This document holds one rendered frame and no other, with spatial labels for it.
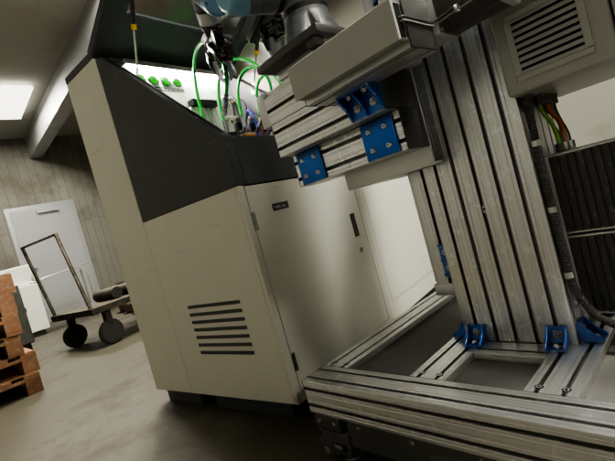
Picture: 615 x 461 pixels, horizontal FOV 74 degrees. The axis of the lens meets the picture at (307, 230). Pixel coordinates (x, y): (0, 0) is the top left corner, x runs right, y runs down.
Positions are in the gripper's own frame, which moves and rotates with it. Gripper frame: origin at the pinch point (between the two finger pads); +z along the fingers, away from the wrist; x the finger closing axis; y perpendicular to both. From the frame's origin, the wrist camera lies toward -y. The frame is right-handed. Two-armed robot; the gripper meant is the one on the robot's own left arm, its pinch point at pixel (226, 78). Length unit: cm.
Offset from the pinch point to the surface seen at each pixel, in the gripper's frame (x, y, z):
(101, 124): -48, -31, 13
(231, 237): -28, 48, 26
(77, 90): -49, -51, 4
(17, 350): -166, -74, 148
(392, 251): 39, 48, 87
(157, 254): -53, 17, 47
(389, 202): 53, 29, 76
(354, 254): 15, 52, 65
